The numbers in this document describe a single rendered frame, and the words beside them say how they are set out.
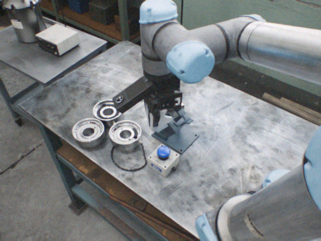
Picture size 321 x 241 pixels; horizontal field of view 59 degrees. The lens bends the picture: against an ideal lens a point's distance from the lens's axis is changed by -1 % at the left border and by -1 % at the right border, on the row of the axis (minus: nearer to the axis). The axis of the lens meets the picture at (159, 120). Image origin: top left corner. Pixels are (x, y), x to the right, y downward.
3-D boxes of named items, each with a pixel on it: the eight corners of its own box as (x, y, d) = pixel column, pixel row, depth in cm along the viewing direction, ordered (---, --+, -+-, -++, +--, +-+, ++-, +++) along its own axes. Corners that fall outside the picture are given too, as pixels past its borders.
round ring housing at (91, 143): (98, 152, 94) (96, 144, 91) (68, 146, 95) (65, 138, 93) (110, 129, 101) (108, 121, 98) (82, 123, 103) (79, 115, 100)
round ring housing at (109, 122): (90, 113, 106) (88, 105, 103) (117, 104, 110) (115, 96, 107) (101, 132, 100) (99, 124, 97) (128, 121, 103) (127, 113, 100)
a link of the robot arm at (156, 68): (147, 64, 61) (136, 45, 66) (148, 82, 64) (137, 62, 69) (180, 57, 63) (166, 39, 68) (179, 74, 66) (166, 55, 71)
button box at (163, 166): (147, 166, 90) (147, 156, 86) (161, 152, 94) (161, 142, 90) (168, 180, 86) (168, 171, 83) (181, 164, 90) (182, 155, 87)
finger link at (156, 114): (160, 129, 76) (160, 105, 70) (155, 131, 76) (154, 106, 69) (154, 117, 79) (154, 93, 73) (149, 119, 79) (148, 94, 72)
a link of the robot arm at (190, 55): (235, 39, 50) (201, 13, 57) (180, 55, 47) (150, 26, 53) (228, 76, 56) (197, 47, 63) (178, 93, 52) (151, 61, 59)
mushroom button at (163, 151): (154, 160, 88) (154, 150, 85) (162, 152, 91) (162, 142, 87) (164, 167, 87) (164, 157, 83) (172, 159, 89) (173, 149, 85)
